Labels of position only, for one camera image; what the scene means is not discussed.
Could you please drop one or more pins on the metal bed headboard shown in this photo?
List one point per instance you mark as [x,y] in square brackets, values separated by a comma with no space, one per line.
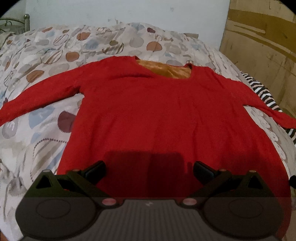
[16,26]

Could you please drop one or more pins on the black white striped cloth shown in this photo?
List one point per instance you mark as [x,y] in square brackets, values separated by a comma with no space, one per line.
[265,95]

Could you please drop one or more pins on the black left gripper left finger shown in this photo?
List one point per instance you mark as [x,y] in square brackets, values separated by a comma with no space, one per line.
[80,183]

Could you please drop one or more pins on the brown cardboard board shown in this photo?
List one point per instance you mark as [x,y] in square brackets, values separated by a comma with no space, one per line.
[259,38]

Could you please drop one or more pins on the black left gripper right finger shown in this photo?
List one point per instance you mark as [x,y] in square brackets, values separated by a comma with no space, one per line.
[222,183]

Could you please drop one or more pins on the patterned circle print duvet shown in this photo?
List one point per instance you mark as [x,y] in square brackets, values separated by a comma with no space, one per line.
[37,141]

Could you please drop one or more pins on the red long-sleeve shirt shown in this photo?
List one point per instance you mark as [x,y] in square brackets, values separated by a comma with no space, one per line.
[150,128]

